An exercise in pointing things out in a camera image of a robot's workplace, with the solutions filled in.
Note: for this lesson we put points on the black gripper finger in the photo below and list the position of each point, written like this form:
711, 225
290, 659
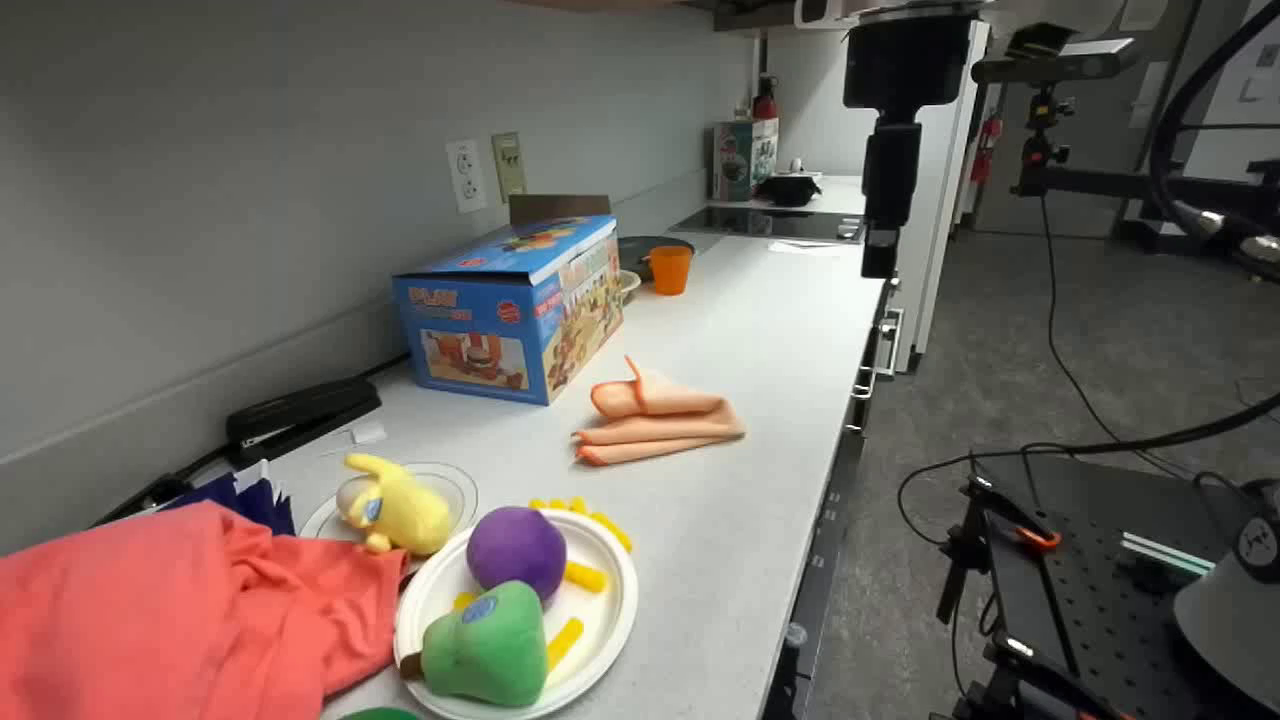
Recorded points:
889, 184

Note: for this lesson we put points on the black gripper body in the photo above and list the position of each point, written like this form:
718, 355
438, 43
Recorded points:
906, 60

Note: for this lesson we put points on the orange microfiber towel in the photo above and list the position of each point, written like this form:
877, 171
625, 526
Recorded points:
655, 425

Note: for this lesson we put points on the black pot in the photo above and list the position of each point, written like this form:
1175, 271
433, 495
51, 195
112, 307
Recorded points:
788, 190

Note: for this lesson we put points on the red fire extinguisher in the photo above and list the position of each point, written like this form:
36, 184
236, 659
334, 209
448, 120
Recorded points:
985, 147

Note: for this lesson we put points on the black stovetop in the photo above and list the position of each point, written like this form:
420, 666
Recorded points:
762, 221

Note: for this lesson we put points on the red bottle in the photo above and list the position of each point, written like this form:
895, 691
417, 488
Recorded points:
766, 106

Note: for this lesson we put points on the green white carton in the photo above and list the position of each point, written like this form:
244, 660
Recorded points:
737, 163

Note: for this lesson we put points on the orange cup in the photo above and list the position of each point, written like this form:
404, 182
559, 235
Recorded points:
671, 271

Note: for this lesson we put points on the dark grey bowl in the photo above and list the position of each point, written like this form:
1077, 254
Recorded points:
641, 250

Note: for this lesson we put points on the beige empty plate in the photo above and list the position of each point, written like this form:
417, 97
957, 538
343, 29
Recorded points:
631, 282

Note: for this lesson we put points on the black clamp orange tip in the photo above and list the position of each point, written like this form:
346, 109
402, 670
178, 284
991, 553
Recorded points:
1001, 514

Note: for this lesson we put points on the blue toy food box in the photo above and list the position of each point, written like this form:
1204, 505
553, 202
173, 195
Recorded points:
507, 322

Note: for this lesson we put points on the yellow crinkle toy fry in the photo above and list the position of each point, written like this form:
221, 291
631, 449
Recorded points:
605, 522

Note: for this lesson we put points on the teal white stick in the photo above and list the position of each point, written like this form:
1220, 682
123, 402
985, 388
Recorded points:
1166, 550

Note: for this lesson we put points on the black perforated table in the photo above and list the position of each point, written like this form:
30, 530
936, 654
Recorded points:
1106, 612

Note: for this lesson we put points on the purple plush ball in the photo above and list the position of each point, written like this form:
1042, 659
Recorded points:
516, 550

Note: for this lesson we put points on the white paper plate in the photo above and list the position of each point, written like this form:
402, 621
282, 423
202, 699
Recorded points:
602, 627

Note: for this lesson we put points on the clear plastic plate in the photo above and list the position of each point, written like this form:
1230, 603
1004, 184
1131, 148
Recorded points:
456, 485

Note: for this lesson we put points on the grey round base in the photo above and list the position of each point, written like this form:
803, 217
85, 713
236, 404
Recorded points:
1233, 641

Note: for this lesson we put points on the yellow plush toy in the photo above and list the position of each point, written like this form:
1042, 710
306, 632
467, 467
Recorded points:
415, 514

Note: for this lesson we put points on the green plush pear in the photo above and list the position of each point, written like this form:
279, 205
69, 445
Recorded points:
495, 654

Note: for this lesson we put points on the black stapler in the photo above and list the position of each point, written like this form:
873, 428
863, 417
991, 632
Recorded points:
303, 414

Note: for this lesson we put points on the dark blue folded item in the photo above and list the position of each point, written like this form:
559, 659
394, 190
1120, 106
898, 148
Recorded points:
252, 505

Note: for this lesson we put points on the green topped cup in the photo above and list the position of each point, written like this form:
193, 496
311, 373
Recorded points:
380, 713

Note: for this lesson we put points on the coral red cloth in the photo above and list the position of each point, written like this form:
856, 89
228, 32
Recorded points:
163, 612

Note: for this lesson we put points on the black stereo camera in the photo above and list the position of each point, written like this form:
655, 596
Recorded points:
1065, 60

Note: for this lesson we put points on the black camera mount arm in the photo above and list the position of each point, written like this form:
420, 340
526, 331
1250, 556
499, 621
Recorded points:
1135, 182

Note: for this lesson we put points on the beige wall switch plate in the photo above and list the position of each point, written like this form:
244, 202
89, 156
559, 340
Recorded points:
511, 163

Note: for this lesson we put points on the white wall outlet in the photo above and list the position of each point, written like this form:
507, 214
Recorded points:
471, 175

